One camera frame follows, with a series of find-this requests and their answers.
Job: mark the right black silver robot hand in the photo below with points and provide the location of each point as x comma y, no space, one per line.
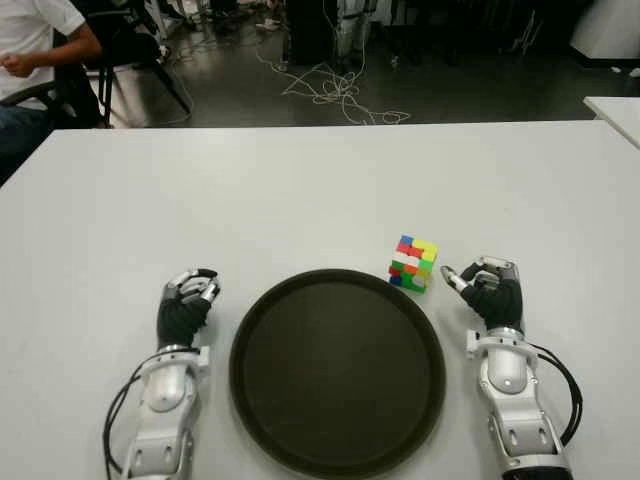
497,302

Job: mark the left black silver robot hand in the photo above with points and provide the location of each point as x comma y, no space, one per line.
180,315

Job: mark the multicoloured Rubik's cube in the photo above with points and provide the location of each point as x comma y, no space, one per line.
415,260

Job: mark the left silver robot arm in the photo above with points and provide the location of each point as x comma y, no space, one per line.
165,385

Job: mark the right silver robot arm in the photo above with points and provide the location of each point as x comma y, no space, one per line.
505,375

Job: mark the dark round plate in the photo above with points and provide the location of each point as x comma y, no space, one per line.
335,370

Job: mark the white side table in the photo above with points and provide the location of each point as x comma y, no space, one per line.
620,115

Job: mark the black armrest office chair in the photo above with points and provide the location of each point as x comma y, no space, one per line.
75,90

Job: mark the black chair with thin legs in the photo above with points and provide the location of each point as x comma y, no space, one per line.
130,45

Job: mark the white cabinet block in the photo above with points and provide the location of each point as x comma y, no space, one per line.
610,30

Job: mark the black cabinet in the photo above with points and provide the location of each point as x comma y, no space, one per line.
310,30

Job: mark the person in white shirt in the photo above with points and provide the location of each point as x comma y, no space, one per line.
25,30

